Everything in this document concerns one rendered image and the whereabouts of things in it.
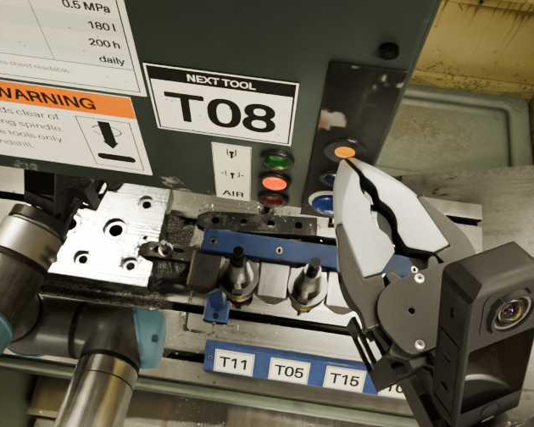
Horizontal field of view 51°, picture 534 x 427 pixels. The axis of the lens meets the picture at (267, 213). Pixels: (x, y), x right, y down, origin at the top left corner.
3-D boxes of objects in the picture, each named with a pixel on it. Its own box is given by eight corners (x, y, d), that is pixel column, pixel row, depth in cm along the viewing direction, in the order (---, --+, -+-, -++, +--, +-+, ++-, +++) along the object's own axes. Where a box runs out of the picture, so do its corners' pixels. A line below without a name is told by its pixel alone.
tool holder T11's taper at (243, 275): (254, 263, 90) (255, 247, 84) (251, 291, 88) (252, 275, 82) (226, 261, 90) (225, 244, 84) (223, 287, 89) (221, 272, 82)
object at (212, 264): (218, 297, 90) (217, 296, 89) (185, 292, 90) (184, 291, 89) (225, 257, 93) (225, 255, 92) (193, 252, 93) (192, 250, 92)
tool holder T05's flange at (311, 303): (330, 280, 92) (332, 274, 90) (319, 313, 90) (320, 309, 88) (294, 267, 93) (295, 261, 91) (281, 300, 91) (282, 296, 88)
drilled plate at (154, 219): (150, 294, 117) (147, 286, 113) (13, 274, 118) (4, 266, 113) (174, 197, 127) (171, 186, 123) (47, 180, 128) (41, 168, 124)
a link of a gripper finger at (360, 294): (314, 239, 39) (372, 361, 35) (317, 230, 37) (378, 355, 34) (376, 217, 39) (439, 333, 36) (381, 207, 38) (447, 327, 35)
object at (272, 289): (286, 307, 89) (286, 306, 89) (253, 302, 89) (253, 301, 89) (292, 266, 92) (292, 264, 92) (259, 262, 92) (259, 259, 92)
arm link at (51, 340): (82, 368, 77) (58, 351, 67) (2, 357, 78) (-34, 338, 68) (97, 312, 81) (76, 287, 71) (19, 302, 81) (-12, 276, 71)
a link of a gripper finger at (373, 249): (300, 203, 45) (350, 309, 41) (308, 164, 39) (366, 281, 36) (336, 191, 45) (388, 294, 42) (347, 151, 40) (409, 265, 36)
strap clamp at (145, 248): (203, 280, 123) (198, 255, 110) (143, 272, 123) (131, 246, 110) (206, 267, 124) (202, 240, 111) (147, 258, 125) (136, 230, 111)
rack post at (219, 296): (227, 324, 119) (222, 276, 92) (202, 320, 119) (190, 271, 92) (235, 280, 123) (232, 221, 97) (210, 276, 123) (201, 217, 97)
